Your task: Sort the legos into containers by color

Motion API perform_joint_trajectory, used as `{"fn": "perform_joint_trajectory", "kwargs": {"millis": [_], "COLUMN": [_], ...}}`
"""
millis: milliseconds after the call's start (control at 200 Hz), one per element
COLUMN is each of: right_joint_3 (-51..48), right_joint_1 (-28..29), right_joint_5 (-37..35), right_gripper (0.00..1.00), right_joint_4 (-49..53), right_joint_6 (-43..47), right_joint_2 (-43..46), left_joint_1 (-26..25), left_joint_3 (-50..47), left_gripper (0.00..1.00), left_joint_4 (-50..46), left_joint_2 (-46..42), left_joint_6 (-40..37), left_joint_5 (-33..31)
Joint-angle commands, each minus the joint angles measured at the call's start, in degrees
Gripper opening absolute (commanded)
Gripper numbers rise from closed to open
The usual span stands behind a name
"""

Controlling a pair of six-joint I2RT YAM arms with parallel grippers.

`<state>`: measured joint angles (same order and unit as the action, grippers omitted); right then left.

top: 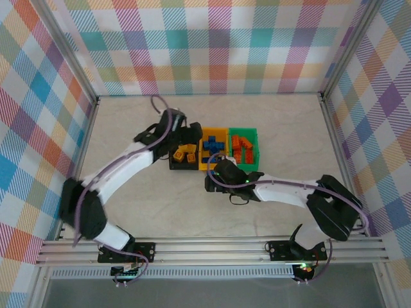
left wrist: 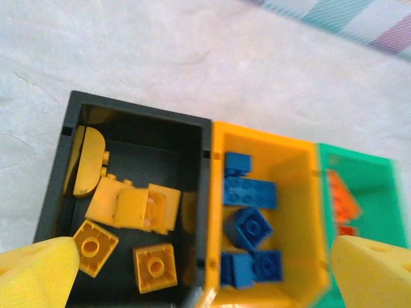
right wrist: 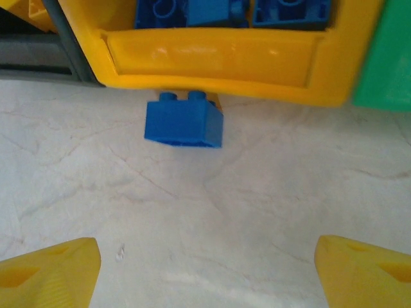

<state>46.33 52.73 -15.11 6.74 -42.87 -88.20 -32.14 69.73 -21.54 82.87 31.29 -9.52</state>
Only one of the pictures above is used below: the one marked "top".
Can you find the aluminium side rail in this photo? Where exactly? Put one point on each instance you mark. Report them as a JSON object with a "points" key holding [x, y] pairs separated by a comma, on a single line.
{"points": [[337, 144]]}

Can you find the long orange lego brick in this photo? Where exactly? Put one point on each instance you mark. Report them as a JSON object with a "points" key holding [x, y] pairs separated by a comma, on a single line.
{"points": [[238, 156], [248, 156], [236, 142], [247, 141]]}

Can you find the long yellow lego brick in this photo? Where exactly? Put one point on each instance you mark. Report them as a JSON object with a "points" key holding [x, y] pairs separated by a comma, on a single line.
{"points": [[187, 148]]}

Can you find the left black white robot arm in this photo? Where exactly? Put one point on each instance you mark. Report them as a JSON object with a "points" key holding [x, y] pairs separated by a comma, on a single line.
{"points": [[83, 208]]}

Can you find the green plastic bin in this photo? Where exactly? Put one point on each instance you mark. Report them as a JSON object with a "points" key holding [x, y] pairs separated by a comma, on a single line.
{"points": [[248, 167]]}

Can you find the controller board with orange part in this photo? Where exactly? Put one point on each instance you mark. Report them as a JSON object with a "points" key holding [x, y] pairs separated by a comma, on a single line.
{"points": [[305, 269]]}

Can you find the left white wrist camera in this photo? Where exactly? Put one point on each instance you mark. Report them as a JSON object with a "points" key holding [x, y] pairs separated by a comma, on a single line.
{"points": [[176, 119]]}

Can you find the wide aluminium base rail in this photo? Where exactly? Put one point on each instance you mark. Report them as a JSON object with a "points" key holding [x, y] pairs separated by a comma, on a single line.
{"points": [[208, 251]]}

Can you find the yellow plastic bin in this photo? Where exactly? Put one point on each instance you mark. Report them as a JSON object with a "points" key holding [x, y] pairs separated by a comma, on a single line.
{"points": [[205, 131]]}

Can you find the black plastic bin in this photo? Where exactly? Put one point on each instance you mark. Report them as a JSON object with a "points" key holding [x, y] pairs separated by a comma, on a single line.
{"points": [[186, 166]]}

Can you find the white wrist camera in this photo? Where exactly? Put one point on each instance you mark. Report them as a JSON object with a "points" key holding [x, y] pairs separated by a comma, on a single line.
{"points": [[229, 159], [176, 119]]}

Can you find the long blue lego brick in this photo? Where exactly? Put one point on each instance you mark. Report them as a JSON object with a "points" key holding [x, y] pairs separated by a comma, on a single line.
{"points": [[221, 146]]}

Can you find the aluminium corner post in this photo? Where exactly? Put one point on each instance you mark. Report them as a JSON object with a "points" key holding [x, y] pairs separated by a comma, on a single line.
{"points": [[349, 48], [71, 48]]}

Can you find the small yellow lego brick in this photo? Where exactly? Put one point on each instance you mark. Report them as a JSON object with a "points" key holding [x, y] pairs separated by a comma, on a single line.
{"points": [[191, 158], [177, 156]]}

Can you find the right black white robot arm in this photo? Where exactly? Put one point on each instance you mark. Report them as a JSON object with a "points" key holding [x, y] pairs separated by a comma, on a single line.
{"points": [[330, 208]]}

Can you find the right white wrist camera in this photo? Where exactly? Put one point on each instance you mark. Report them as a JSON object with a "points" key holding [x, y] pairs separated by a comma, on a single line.
{"points": [[229, 159]]}

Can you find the black controller board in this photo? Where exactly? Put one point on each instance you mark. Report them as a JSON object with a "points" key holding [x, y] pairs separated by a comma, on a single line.
{"points": [[123, 272]]}

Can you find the aluminium lower frame leg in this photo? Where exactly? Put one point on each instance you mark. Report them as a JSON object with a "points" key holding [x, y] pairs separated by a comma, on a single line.
{"points": [[38, 288], [382, 285]]}

